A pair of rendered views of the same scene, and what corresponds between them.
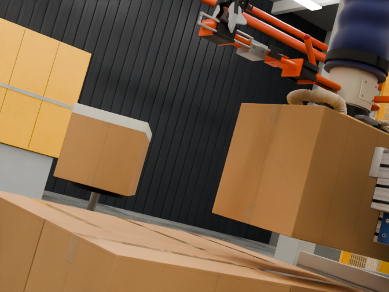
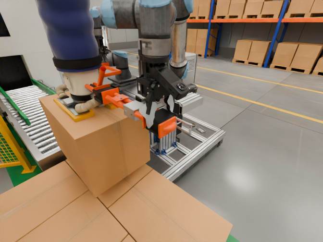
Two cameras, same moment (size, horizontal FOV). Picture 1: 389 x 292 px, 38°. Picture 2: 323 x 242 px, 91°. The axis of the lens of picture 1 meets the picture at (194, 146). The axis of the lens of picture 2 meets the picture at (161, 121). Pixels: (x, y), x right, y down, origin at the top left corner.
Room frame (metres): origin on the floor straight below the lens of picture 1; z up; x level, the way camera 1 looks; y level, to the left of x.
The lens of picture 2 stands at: (1.75, 0.46, 1.48)
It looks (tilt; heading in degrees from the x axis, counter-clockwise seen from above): 32 degrees down; 258
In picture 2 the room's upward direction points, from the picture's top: straight up
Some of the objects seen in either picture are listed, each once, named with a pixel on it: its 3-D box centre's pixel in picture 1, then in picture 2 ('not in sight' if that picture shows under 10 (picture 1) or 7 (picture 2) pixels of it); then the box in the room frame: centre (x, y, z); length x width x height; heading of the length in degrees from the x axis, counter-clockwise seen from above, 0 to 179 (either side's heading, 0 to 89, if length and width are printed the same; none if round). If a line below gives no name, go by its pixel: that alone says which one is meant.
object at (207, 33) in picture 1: (217, 32); (158, 122); (1.67, 0.02, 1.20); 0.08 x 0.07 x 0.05; 123
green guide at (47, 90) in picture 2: not in sight; (51, 90); (2.93, -2.15, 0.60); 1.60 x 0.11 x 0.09; 128
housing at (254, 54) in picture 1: (252, 50); (135, 110); (1.74, -0.09, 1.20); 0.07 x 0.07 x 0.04; 33
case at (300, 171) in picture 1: (325, 184); (96, 130); (2.00, -0.48, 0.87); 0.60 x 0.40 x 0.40; 124
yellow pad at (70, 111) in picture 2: not in sight; (71, 103); (2.08, -0.43, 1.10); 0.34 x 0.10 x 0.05; 123
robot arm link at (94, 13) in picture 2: not in sight; (93, 19); (1.94, -0.86, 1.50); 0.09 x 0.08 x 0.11; 90
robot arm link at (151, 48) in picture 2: not in sight; (155, 47); (1.68, 0.00, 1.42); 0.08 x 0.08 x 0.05
